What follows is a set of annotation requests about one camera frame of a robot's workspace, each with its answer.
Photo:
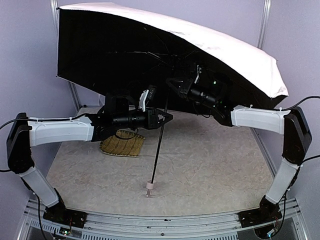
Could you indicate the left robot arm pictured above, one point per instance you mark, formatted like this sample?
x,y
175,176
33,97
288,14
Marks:
x,y
120,111

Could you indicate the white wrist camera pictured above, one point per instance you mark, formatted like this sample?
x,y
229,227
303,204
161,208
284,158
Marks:
x,y
198,72
146,96

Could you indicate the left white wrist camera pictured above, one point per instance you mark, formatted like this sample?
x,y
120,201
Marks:
x,y
146,96

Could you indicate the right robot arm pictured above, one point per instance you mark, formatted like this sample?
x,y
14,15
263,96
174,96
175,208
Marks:
x,y
283,134

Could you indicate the right aluminium corner post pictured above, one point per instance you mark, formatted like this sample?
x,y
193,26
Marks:
x,y
264,24

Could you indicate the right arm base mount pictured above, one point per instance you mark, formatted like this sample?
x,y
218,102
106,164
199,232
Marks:
x,y
249,218

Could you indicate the aluminium front rail frame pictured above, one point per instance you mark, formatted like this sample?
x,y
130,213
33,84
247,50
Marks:
x,y
230,225

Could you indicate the aluminium corner post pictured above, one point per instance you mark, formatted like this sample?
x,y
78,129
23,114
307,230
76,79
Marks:
x,y
264,24
72,88

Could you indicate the left aluminium corner post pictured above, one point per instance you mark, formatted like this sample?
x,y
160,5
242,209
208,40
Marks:
x,y
72,88

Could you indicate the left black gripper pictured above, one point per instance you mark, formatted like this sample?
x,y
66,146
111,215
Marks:
x,y
152,118

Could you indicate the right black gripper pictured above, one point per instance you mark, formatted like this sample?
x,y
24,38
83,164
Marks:
x,y
183,87

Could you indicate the woven bamboo tray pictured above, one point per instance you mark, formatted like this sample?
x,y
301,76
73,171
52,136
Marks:
x,y
124,144

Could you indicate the pink and black umbrella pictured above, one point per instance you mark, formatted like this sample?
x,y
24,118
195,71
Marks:
x,y
104,47

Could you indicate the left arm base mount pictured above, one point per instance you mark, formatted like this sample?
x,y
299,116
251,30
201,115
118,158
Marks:
x,y
68,217

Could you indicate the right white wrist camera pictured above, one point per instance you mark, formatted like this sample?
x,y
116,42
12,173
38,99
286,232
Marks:
x,y
198,72

